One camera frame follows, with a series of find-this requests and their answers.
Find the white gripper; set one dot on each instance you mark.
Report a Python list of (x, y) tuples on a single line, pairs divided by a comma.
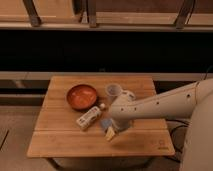
[(120, 126)]

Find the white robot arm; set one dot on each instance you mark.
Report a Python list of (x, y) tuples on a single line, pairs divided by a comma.
[(193, 101)]

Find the blue sponge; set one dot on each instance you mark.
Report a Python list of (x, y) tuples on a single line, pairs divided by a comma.
[(105, 124)]

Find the clear ceramic cup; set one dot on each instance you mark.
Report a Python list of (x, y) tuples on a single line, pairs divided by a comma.
[(112, 91)]

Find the red-brown bowl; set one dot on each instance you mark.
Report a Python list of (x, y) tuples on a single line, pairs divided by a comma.
[(81, 97)]

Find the white plastic bottle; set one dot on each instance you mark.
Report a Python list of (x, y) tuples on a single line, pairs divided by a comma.
[(90, 116)]

